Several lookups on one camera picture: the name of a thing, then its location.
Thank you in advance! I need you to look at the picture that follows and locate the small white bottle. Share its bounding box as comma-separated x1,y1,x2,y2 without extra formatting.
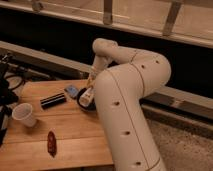
79,87,94,107

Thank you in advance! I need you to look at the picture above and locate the dark ceramic bowl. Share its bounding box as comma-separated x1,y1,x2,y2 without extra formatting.
77,88,96,111

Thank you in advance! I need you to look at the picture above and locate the white plastic cup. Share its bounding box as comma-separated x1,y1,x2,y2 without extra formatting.
12,103,37,127

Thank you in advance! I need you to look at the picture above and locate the black tripod stand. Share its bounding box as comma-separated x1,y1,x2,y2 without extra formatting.
0,55,18,146

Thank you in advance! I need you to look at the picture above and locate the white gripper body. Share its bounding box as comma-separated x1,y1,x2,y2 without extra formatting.
87,56,110,87

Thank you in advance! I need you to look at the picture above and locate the blue sponge block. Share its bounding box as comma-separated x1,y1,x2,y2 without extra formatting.
65,85,78,99

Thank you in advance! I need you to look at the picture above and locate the black cable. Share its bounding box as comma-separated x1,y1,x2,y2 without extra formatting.
4,68,56,92

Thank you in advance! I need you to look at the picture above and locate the black rectangular box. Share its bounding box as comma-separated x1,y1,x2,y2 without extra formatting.
40,93,66,109

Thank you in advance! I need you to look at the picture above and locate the dark red pepper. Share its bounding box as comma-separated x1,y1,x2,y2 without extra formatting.
47,131,57,157

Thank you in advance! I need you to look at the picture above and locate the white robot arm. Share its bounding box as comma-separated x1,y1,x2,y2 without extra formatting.
90,38,171,171

